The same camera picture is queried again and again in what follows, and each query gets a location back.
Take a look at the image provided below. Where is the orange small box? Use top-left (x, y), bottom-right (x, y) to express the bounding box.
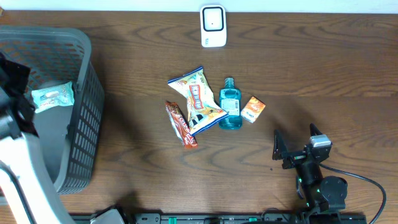
top-left (240, 96), bottom-right (266, 123)

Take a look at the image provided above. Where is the blue mouthwash bottle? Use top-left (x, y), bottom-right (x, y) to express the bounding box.
top-left (219, 77), bottom-right (243, 130)

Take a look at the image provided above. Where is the yellow wet wipes bag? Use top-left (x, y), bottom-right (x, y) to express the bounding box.
top-left (167, 66), bottom-right (228, 136)

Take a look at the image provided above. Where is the red brown snack bar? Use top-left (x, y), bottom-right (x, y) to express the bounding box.
top-left (165, 101), bottom-right (198, 149)

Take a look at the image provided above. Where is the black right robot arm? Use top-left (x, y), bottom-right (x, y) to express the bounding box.
top-left (272, 123), bottom-right (348, 213)

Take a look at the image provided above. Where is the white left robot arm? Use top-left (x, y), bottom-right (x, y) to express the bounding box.
top-left (1, 56), bottom-right (74, 223)

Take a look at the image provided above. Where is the grey plastic basket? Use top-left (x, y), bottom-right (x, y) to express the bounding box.
top-left (1, 26), bottom-right (104, 194)

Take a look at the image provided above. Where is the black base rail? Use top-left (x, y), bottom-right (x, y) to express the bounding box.
top-left (121, 210), bottom-right (367, 224)

